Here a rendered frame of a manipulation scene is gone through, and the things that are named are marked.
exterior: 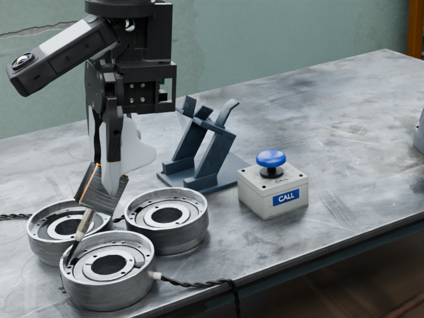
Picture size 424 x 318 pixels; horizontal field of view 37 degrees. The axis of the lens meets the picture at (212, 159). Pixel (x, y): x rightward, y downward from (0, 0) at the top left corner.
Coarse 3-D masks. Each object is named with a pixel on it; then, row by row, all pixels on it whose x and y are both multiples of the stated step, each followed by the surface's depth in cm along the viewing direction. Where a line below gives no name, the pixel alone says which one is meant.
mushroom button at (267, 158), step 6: (264, 150) 84; (270, 150) 84; (276, 150) 84; (258, 156) 83; (264, 156) 82; (270, 156) 82; (276, 156) 82; (282, 156) 82; (258, 162) 82; (264, 162) 82; (270, 162) 81; (276, 162) 81; (282, 162) 82; (270, 168) 83
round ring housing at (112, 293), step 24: (96, 240) 74; (120, 240) 75; (144, 240) 73; (72, 264) 72; (96, 264) 72; (120, 264) 73; (144, 264) 68; (72, 288) 67; (96, 288) 66; (120, 288) 66; (144, 288) 68
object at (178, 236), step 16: (144, 192) 83; (160, 192) 83; (176, 192) 83; (192, 192) 82; (128, 208) 80; (160, 208) 81; (176, 208) 81; (128, 224) 77; (160, 224) 77; (176, 224) 77; (192, 224) 75; (208, 224) 79; (160, 240) 75; (176, 240) 75; (192, 240) 77
